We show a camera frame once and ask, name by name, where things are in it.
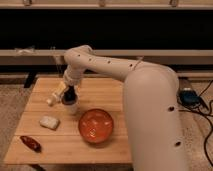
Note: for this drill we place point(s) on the grey metal rail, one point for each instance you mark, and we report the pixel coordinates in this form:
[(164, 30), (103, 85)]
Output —
[(32, 57)]

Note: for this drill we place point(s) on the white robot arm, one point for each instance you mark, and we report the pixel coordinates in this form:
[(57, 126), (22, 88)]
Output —
[(149, 105)]

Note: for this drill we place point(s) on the blue power adapter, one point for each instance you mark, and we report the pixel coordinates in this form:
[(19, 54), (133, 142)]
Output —
[(188, 97)]

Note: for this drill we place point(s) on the red orange bowl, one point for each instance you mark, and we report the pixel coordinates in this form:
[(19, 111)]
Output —
[(96, 126)]

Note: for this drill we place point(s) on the white folded cloth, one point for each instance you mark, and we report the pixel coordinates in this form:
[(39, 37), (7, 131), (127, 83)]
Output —
[(49, 122)]

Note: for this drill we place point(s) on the black eraser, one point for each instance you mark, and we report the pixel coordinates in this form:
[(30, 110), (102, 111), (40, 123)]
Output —
[(69, 96)]

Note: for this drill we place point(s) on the white ceramic cup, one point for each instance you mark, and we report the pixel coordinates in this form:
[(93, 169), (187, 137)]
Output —
[(70, 104)]

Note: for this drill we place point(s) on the dark red chili pepper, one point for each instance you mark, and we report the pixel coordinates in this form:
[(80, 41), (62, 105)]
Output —
[(31, 143)]

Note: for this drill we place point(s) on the wooden cutting board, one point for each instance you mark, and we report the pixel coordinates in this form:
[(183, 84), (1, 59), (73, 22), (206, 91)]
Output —
[(65, 145)]

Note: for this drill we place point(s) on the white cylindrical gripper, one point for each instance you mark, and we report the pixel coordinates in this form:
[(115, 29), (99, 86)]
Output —
[(71, 77)]

